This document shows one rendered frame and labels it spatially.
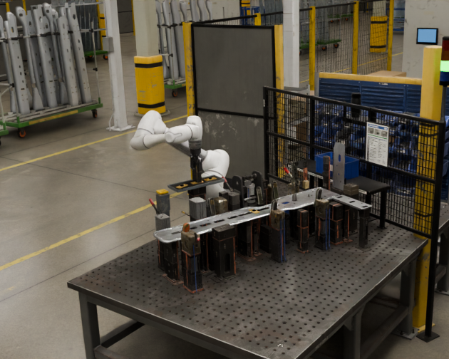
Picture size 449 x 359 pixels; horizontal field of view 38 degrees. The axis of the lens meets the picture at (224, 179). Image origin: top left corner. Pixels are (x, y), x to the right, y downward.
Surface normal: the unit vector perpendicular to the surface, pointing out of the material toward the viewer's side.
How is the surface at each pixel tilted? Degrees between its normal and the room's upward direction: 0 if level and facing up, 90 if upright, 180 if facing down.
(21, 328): 0
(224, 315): 0
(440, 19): 90
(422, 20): 90
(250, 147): 92
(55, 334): 0
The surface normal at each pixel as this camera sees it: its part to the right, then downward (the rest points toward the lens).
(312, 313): -0.04, -0.95
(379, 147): -0.83, 0.20
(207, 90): -0.63, 0.27
